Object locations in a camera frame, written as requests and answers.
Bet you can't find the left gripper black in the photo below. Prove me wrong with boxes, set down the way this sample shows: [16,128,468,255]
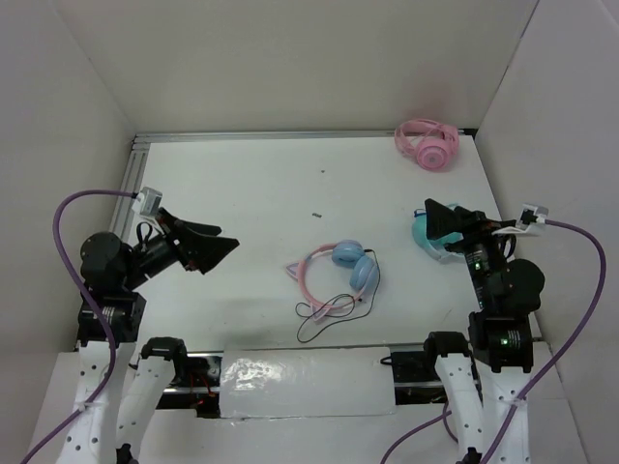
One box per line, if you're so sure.
[122,206,239,289]

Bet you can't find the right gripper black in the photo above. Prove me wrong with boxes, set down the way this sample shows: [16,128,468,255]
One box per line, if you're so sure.
[425,195,516,307]

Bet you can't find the black headphone audio cable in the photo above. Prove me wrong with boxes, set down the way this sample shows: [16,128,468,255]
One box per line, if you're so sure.
[295,248,381,343]

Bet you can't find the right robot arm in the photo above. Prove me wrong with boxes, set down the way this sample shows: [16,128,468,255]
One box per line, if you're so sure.
[422,199,547,463]

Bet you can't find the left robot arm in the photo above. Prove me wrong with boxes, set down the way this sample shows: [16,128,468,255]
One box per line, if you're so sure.
[22,208,240,463]

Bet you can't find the teal cat-ear headphones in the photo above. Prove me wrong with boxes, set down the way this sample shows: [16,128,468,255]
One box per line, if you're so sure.
[411,208,462,263]

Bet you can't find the white taped cover plate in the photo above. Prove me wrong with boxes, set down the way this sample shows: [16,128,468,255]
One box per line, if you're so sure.
[219,347,396,419]

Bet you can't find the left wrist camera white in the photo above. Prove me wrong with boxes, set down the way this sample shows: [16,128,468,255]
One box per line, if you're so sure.
[132,187,162,218]

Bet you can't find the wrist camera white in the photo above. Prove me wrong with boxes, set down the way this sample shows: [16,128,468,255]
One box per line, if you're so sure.
[132,187,162,218]
[492,204,549,236]

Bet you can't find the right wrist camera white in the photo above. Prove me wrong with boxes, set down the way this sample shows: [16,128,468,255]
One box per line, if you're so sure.
[492,204,549,236]

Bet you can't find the aluminium frame rail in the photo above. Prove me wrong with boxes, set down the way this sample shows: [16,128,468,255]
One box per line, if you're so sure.
[110,127,478,231]

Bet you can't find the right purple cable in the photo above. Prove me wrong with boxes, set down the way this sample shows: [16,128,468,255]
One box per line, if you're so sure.
[379,217,607,464]

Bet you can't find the purple cable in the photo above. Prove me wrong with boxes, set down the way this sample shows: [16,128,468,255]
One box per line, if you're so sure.
[379,217,607,464]
[18,188,142,464]

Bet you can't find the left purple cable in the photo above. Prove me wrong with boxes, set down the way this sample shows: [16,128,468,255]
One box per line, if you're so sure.
[18,188,142,464]

